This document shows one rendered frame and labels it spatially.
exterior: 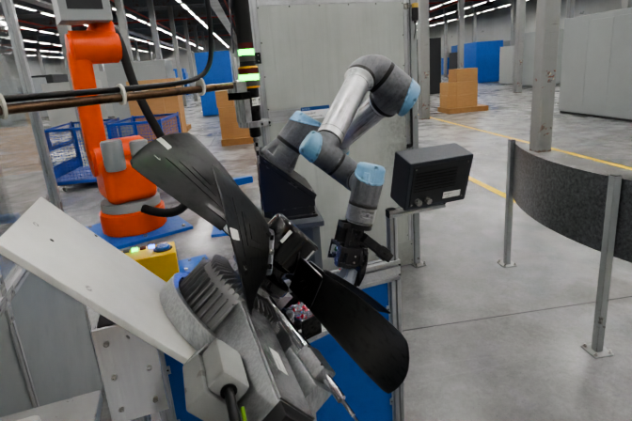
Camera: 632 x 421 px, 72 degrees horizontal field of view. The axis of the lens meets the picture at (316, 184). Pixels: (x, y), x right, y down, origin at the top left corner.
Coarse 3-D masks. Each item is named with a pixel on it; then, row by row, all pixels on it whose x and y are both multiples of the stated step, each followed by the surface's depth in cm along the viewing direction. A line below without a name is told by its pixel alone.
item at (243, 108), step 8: (240, 88) 89; (232, 96) 91; (240, 96) 89; (248, 96) 91; (240, 104) 92; (248, 104) 92; (240, 112) 92; (248, 112) 92; (240, 120) 93; (248, 120) 92; (264, 120) 94
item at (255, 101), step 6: (252, 90) 92; (258, 90) 94; (252, 96) 93; (258, 96) 94; (252, 102) 93; (258, 102) 94; (252, 108) 93; (258, 108) 94; (252, 114) 94; (258, 114) 94; (252, 120) 94; (252, 132) 95; (258, 132) 95
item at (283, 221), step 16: (272, 224) 91; (288, 224) 89; (288, 240) 89; (304, 240) 89; (288, 256) 89; (304, 256) 90; (272, 272) 90; (288, 272) 90; (272, 288) 88; (288, 288) 93
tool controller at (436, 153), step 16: (448, 144) 161; (400, 160) 152; (416, 160) 148; (432, 160) 149; (448, 160) 151; (464, 160) 153; (400, 176) 154; (416, 176) 148; (432, 176) 151; (448, 176) 154; (464, 176) 156; (400, 192) 155; (416, 192) 152; (432, 192) 155; (448, 192) 157; (464, 192) 161; (416, 208) 156
